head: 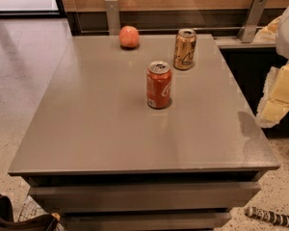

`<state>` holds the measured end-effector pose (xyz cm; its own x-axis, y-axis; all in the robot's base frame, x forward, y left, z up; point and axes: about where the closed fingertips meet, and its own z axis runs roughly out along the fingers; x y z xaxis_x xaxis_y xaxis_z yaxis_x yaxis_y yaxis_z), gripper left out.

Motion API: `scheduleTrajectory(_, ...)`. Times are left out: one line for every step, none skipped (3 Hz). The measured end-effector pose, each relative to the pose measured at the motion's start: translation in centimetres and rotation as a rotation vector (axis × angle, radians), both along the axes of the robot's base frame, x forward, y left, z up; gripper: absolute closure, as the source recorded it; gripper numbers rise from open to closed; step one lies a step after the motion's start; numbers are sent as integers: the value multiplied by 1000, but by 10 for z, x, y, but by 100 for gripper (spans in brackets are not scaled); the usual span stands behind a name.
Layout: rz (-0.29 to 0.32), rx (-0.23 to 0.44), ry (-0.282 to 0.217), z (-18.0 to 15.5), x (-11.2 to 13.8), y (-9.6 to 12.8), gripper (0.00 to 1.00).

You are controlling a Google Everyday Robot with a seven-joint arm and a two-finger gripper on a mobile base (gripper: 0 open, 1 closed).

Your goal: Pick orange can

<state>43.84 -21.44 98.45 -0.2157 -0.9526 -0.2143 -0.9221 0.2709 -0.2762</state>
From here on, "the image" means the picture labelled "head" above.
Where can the right metal bracket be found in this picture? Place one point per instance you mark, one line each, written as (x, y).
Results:
(248, 30)

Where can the orange gold soda can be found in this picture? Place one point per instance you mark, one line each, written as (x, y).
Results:
(184, 49)

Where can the metal bracket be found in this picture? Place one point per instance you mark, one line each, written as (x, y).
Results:
(248, 30)
(113, 19)

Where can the red cola can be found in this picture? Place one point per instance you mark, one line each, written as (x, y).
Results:
(158, 85)

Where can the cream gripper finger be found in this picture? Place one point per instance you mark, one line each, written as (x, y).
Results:
(268, 32)
(274, 104)

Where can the black white patterned cylinder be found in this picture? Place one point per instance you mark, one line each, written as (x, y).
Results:
(268, 216)

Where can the grey drawer cabinet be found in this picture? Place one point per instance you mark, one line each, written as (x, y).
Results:
(99, 156)

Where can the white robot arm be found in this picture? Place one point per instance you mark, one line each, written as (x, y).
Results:
(282, 36)

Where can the red apple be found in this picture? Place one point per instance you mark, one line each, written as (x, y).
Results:
(129, 37)

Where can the left metal bracket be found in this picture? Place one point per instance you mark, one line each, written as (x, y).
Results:
(113, 19)

